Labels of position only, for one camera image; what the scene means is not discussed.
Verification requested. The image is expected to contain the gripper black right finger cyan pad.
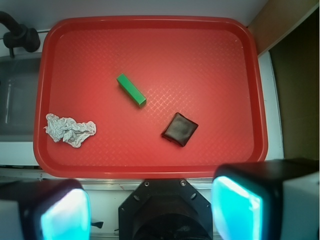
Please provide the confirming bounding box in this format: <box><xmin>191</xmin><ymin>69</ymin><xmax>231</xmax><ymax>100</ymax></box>
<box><xmin>211</xmin><ymin>158</ymin><xmax>320</xmax><ymax>240</ymax></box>

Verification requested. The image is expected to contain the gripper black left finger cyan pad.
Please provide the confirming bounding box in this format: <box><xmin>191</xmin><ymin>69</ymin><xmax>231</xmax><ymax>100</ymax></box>
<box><xmin>0</xmin><ymin>178</ymin><xmax>91</xmax><ymax>240</ymax></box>

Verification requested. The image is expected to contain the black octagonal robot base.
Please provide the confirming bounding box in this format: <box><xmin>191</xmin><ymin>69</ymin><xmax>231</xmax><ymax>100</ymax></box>
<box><xmin>118</xmin><ymin>178</ymin><xmax>214</xmax><ymax>240</ymax></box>

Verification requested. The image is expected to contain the crumpled white paper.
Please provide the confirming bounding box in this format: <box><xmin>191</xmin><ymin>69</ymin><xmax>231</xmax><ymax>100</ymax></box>
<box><xmin>44</xmin><ymin>113</ymin><xmax>97</xmax><ymax>148</ymax></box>

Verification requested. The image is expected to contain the black square pouch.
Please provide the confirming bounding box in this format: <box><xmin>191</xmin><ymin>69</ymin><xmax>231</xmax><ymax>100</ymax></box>
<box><xmin>161</xmin><ymin>112</ymin><xmax>199</xmax><ymax>147</ymax></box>

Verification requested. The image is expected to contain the grey metal sink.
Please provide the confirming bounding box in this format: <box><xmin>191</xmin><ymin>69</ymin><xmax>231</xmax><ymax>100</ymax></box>
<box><xmin>0</xmin><ymin>53</ymin><xmax>41</xmax><ymax>142</ymax></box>

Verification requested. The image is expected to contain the green rectangular block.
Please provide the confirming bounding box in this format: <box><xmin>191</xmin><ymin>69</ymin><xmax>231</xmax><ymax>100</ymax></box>
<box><xmin>116</xmin><ymin>73</ymin><xmax>147</xmax><ymax>108</ymax></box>

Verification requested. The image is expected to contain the black faucet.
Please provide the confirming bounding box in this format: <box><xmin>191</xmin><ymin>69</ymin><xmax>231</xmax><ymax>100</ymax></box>
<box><xmin>0</xmin><ymin>11</ymin><xmax>41</xmax><ymax>58</ymax></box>

